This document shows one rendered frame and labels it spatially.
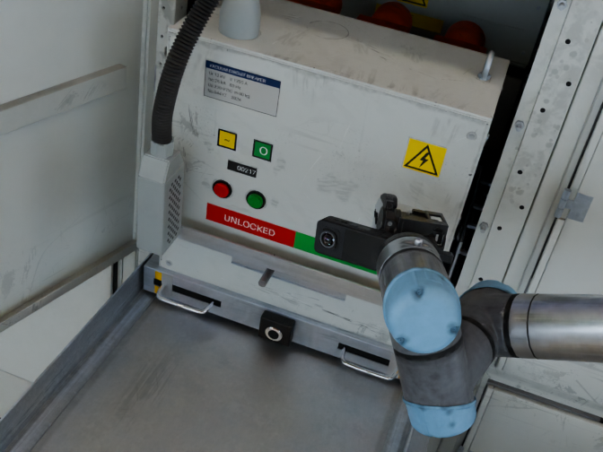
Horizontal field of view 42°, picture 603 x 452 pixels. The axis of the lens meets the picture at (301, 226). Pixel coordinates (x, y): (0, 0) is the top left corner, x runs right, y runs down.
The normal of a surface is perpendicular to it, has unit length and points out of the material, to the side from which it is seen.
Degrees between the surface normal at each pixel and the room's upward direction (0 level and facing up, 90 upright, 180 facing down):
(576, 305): 38
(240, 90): 94
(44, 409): 0
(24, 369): 90
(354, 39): 4
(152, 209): 94
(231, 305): 94
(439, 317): 75
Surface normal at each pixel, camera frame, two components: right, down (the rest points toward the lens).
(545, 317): -0.58, -0.37
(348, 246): -0.50, 0.22
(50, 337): -0.32, 0.49
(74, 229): 0.83, 0.42
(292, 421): 0.15, -0.81
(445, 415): 0.03, 0.36
